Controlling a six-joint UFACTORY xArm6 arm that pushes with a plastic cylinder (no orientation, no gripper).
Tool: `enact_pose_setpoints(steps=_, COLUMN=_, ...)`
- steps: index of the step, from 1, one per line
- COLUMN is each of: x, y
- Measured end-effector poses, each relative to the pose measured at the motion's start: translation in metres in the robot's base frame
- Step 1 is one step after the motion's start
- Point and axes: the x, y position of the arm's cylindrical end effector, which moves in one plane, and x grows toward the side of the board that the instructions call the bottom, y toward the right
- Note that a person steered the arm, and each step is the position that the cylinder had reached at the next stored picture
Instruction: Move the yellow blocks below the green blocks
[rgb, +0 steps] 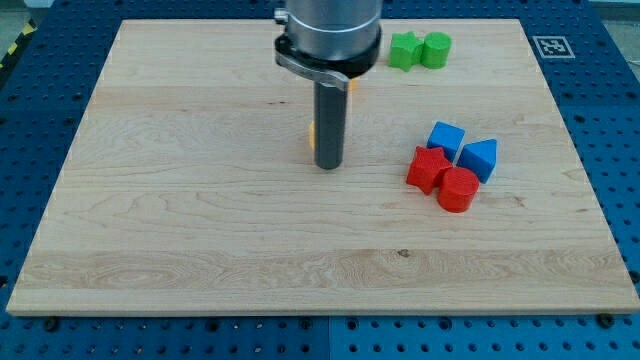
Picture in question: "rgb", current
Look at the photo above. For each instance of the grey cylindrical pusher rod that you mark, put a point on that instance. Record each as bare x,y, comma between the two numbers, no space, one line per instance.
330,105

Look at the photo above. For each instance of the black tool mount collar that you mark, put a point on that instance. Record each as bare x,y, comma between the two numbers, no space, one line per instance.
333,73

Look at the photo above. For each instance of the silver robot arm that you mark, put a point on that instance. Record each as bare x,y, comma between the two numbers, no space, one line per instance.
329,42

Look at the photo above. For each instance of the green star block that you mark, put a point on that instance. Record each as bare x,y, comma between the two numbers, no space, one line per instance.
405,51

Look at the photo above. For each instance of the green cylinder block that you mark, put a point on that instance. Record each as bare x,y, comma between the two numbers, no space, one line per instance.
436,48

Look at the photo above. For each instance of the red star block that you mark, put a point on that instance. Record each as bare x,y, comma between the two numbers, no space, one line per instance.
427,168

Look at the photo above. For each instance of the blue cube block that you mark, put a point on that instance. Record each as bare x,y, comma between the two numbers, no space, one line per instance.
447,136

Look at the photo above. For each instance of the red cylinder block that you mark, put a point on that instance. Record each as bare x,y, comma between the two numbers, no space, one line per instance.
457,189

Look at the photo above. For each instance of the wooden board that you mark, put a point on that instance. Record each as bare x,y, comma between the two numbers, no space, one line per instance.
190,189

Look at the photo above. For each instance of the blue triangular prism block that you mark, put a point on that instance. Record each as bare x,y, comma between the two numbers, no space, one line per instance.
480,157

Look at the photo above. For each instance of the white fiducial marker tag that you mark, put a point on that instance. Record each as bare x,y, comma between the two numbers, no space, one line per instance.
553,47

